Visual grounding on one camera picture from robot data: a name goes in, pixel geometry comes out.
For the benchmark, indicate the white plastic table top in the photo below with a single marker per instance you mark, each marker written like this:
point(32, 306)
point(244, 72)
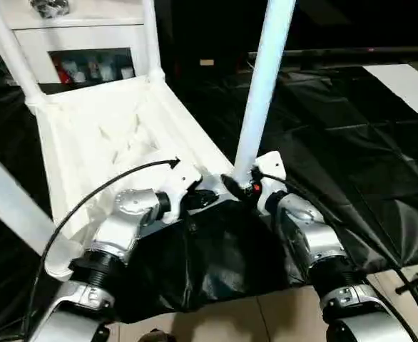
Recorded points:
point(95, 128)

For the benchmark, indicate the black plastic mat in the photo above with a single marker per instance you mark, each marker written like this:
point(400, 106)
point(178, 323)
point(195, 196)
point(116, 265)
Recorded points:
point(366, 157)

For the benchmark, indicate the small tan box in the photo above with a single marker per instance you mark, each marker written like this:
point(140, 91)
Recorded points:
point(207, 62)

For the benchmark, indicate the dark robot torso part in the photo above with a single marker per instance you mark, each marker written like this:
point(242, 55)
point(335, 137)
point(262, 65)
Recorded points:
point(156, 337)

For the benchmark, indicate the white flat board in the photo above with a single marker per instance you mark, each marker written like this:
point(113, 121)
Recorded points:
point(409, 89)

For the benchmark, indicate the black floor stand bar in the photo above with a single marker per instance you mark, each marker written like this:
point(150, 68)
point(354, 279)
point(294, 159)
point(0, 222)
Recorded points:
point(417, 281)

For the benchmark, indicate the black flat screen television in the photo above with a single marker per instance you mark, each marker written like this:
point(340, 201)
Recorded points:
point(352, 28)

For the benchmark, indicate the white glass-door cabinet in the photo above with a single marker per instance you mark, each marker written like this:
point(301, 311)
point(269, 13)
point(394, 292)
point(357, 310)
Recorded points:
point(88, 35)

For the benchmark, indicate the small grey cabinet ornament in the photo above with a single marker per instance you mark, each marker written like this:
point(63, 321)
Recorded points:
point(50, 7)

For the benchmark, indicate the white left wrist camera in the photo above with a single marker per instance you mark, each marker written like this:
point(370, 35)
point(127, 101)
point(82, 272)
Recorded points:
point(182, 182)

